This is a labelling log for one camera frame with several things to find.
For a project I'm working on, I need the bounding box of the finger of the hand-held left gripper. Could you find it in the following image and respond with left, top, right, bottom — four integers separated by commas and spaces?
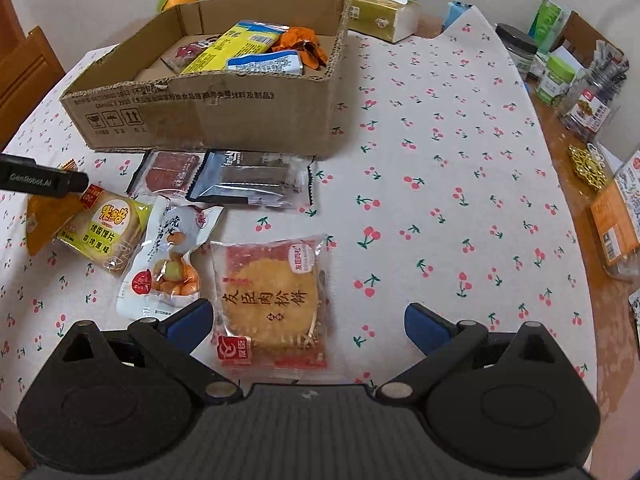
0, 156, 91, 197

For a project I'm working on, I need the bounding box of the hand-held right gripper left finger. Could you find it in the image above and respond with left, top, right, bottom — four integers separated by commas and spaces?
30, 299, 245, 400

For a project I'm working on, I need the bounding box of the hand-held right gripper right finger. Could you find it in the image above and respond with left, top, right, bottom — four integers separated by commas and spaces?
376, 302, 573, 397

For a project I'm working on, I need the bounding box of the white packet with orange balls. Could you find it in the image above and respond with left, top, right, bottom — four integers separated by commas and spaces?
115, 194, 224, 322

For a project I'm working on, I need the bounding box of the yellow toast slice packet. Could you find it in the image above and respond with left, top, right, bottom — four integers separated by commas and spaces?
54, 184, 152, 277

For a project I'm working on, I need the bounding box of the red round cake packet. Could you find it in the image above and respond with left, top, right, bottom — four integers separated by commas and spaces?
209, 233, 334, 374

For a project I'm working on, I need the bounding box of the clear red meat packet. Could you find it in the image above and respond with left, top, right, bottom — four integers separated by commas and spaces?
126, 150, 207, 199

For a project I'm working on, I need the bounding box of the dark clear snack packet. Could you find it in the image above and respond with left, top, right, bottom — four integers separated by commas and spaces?
187, 149, 317, 207

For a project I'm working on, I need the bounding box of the cardboard box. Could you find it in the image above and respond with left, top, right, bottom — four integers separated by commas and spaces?
59, 0, 354, 160

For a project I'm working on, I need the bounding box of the black and pink snack packet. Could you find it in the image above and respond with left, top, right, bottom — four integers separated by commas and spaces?
162, 35, 222, 73

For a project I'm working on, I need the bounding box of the long yellow blue snack packet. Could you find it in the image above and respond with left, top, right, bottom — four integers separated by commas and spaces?
179, 20, 292, 75

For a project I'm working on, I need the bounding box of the silver blue snack packet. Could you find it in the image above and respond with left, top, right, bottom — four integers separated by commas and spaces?
226, 50, 304, 76

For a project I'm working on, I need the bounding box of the crinkled orange snack packet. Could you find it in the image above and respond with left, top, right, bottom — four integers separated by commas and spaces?
271, 27, 327, 69

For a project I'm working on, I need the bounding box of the wooden chair with curved back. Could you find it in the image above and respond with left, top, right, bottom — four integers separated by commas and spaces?
0, 26, 66, 134

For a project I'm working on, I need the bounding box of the cherry print tablecloth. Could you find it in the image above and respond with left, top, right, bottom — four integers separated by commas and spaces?
0, 6, 599, 413

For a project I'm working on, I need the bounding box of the clear box with orange label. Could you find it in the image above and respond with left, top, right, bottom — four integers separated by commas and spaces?
585, 180, 640, 282

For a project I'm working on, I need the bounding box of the gold ornament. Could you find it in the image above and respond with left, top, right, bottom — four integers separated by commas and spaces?
567, 143, 609, 192

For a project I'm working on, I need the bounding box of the white printed package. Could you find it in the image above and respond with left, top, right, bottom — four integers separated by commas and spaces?
612, 150, 640, 222

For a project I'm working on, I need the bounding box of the jar with green lid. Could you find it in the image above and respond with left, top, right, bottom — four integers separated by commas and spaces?
534, 53, 586, 109

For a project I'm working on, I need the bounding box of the clear jar with sachets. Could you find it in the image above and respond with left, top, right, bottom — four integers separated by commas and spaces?
557, 42, 629, 144

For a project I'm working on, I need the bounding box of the glass jar with dark lid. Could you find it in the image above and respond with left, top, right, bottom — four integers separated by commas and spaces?
494, 23, 539, 81

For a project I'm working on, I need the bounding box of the light blue small box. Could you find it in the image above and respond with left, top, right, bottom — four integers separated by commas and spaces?
442, 1, 474, 31

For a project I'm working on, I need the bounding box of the golden tissue pack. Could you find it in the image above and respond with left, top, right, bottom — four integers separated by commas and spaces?
319, 0, 424, 44

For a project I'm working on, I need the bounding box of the green and white carton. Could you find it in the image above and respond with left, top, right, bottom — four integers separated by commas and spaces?
527, 0, 572, 57

